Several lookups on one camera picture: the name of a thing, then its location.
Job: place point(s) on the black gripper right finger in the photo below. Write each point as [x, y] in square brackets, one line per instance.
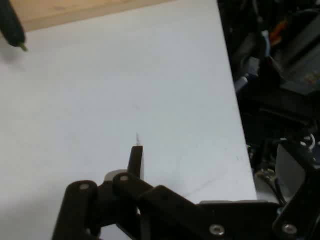
[302, 212]

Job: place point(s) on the dark green cucumber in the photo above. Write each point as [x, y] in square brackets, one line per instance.
[11, 22]

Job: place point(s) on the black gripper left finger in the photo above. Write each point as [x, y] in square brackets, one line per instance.
[82, 207]

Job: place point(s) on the wooden cutting board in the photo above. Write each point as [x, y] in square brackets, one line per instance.
[62, 12]

